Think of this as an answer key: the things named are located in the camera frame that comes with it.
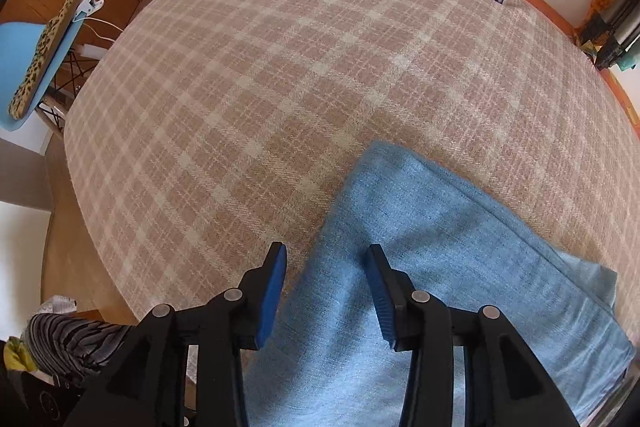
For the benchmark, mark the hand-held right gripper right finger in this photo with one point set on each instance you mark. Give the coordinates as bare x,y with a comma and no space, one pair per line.
382,302

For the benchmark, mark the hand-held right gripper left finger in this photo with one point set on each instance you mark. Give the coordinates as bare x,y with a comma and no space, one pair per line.
267,302

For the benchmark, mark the blue denim pants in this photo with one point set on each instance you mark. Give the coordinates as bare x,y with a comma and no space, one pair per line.
425,217

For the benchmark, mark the person's left forearm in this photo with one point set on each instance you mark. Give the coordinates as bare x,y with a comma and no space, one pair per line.
75,342

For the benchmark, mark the black device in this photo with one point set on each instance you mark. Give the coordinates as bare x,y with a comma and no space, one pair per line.
45,402

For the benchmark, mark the beige plaid blanket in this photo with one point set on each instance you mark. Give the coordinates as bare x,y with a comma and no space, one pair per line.
275,57

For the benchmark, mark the yellow cloth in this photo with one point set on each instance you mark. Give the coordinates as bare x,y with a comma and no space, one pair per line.
17,354

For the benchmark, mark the white power strip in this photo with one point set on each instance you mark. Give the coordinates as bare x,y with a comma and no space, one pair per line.
92,51

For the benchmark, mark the leopard print cushion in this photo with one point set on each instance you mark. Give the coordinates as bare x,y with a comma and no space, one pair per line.
40,52

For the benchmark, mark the light blue chair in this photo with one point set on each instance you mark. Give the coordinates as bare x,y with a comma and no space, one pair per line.
15,52

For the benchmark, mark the metal stand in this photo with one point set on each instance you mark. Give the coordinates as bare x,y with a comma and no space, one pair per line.
620,32

